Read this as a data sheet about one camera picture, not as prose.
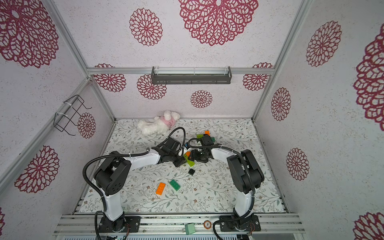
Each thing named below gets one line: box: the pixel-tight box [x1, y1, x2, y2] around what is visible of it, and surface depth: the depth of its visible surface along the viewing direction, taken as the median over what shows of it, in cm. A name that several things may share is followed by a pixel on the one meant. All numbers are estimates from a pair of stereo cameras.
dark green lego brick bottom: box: [169, 179, 181, 192], surface depth 87 cm
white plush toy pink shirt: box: [137, 110, 181, 135], surface depth 108 cm
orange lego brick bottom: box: [155, 182, 166, 196], surface depth 87 cm
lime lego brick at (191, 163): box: [185, 157, 196, 167], surface depth 97 cm
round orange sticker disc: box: [203, 220, 212, 230], surface depth 76 cm
